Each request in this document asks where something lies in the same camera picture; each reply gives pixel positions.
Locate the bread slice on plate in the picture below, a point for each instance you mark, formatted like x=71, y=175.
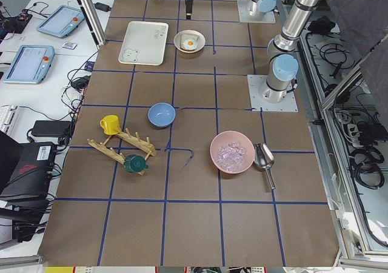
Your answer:
x=185, y=36

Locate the beige round plate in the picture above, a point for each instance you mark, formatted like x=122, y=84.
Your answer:
x=201, y=40

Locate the fried egg toy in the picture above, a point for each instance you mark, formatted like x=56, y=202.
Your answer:
x=189, y=44

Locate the cream bear tray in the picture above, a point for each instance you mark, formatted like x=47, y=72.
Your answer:
x=144, y=43

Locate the black power adapter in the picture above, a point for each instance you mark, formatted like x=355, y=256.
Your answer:
x=102, y=7

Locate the blue bowl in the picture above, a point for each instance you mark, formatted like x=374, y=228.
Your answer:
x=161, y=114

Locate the upper blue teach pendant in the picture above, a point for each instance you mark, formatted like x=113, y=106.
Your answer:
x=61, y=22

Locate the blue teach pendant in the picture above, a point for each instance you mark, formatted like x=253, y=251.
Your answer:
x=61, y=22
x=30, y=65

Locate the yellow mug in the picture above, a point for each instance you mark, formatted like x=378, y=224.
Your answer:
x=110, y=125

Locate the pink bowl with ice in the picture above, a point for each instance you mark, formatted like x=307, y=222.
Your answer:
x=232, y=152

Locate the lower blue teach pendant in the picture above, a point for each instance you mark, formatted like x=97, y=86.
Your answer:
x=30, y=65

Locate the dark green mug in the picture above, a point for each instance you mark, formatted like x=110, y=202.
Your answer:
x=135, y=163

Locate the metal scoop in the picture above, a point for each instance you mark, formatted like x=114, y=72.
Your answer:
x=264, y=160

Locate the white keyboard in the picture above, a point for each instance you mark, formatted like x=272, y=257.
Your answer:
x=9, y=114

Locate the black computer box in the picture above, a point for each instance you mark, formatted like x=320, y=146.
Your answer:
x=25, y=169

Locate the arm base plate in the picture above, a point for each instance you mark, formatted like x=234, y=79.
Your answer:
x=263, y=98
x=244, y=7

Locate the aluminium frame post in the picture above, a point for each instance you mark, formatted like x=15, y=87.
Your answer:
x=95, y=28

